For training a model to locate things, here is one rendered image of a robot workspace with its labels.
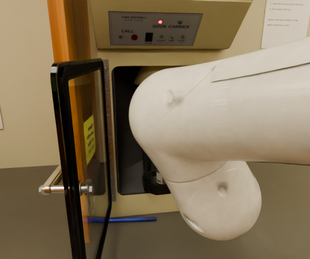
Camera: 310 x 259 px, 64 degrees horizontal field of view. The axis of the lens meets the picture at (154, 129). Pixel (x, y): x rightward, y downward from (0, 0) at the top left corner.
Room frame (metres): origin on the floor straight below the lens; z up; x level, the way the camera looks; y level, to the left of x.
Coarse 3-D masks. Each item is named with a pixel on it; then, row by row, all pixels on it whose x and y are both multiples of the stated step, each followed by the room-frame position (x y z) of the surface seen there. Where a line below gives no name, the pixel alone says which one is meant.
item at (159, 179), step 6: (144, 156) 0.61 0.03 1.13; (144, 162) 0.61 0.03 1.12; (150, 162) 0.60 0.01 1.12; (144, 168) 0.61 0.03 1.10; (150, 168) 0.60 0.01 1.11; (156, 168) 0.59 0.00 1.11; (144, 174) 0.61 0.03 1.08; (150, 174) 0.59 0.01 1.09; (156, 174) 0.59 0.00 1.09; (150, 180) 0.59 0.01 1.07; (156, 180) 0.59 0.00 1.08; (162, 180) 0.59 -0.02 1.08
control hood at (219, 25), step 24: (96, 0) 0.51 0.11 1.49; (120, 0) 0.51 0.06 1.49; (144, 0) 0.52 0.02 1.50; (168, 0) 0.52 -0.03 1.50; (192, 0) 0.53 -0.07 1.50; (216, 0) 0.54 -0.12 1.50; (240, 0) 0.54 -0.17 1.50; (96, 24) 0.54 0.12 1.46; (216, 24) 0.58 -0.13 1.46; (240, 24) 0.58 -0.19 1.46; (120, 48) 0.60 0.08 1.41; (144, 48) 0.61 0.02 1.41; (168, 48) 0.61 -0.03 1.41; (192, 48) 0.62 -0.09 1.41; (216, 48) 0.63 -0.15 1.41
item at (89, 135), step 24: (96, 72) 0.52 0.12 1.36; (72, 96) 0.34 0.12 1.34; (96, 96) 0.50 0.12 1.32; (72, 120) 0.33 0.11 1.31; (96, 120) 0.48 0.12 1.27; (96, 144) 0.47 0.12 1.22; (96, 168) 0.45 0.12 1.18; (96, 192) 0.44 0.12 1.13; (72, 216) 0.29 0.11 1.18; (96, 216) 0.42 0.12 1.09; (72, 240) 0.29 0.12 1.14; (96, 240) 0.41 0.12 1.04
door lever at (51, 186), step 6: (60, 168) 0.39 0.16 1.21; (54, 174) 0.37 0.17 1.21; (60, 174) 0.37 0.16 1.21; (48, 180) 0.35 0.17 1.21; (54, 180) 0.35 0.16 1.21; (60, 180) 0.37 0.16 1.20; (42, 186) 0.33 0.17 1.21; (48, 186) 0.33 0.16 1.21; (54, 186) 0.33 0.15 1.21; (60, 186) 0.33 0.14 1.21; (42, 192) 0.33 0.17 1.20; (48, 192) 0.33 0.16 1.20; (54, 192) 0.33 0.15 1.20; (60, 192) 0.33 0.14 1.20
